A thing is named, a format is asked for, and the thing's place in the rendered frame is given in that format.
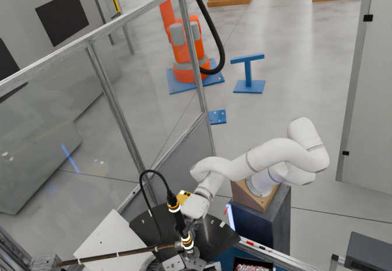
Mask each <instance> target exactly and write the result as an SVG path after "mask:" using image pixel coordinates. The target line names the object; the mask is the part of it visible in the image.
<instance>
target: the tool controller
mask: <svg viewBox="0 0 392 271"><path fill-rule="evenodd" d="M344 267H345V268H348V269H351V270H352V271H392V244H389V243H387V242H384V241H380V240H377V239H375V238H372V237H368V236H366V235H363V234H359V233H356V232H354V231H352V232H351V236H350V239H349V243H348V248H347V252H346V257H345V262H344Z"/></svg>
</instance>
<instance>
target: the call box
mask: <svg viewBox="0 0 392 271"><path fill-rule="evenodd" d="M181 191H184V190H181ZM181 191H180V192H181ZM184 192H186V191H184ZM188 193H189V192H187V194H188ZM190 194H192V193H190ZM190 196H191V195H190ZM190 196H187V195H184V193H183V194H182V193H179V194H178V195H177V197H176V198H177V199H178V201H179V203H180V207H181V206H182V204H183V203H184V202H185V201H186V200H187V199H188V198H189V197H190Z"/></svg>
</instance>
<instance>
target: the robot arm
mask: <svg viewBox="0 0 392 271"><path fill-rule="evenodd" d="M287 134H288V138H275V139H271V140H269V141H267V142H265V143H263V144H261V145H259V146H257V147H255V148H253V149H252V150H250V151H248V152H247V153H245V154H243V155H241V156H240V157H238V158H236V159H234V160H228V159H224V158H221V157H207V158H205V159H203V160H201V161H199V162H198V163H196V164H194V165H193V166H192V167H191V169H190V174H191V175H192V177H193V178H194V179H195V180H196V181H197V182H198V186H197V188H196V190H195V191H194V194H192V195H191V196H190V197H189V198H188V199H187V200H186V201H185V202H184V203H183V204H182V206H181V208H180V210H181V214H182V216H183V219H186V220H189V221H190V223H188V224H187V225H186V226H185V228H184V230H183V234H184V235H185V236H186V235H187V234H188V233H189V231H190V230H191V228H193V227H195V226H197V225H203V224H204V221H203V219H204V217H205V215H206V213H207V211H208V209H209V206H210V202H211V201H213V198H214V196H215V194H216V193H217V191H218V189H219V188H220V187H221V185H222V183H223V182H224V180H225V178H228V179H230V180H231V181H235V182H237V181H241V180H243V179H245V182H246V186H247V188H248V190H249V191H250V192H251V193H252V194H253V195H254V196H256V197H259V198H264V197H266V196H268V195H269V194H270V193H271V191H272V187H273V186H275V185H278V184H280V183H282V182H284V181H288V182H290V183H292V184H295V185H301V186H304V185H309V184H311V183H312V182H313V181H314V180H315V178H316V173H320V172H322V171H324V170H326V169H327V168H328V166H329V164H330V158H329V155H328V153H327V151H326V149H325V147H324V145H323V143H322V141H321V139H320V137H319V135H318V133H317V131H316V129H315V127H314V125H313V123H312V122H311V120H309V119H308V118H306V117H299V118H295V119H293V120H291V122H290V123H289V124H288V127H287Z"/></svg>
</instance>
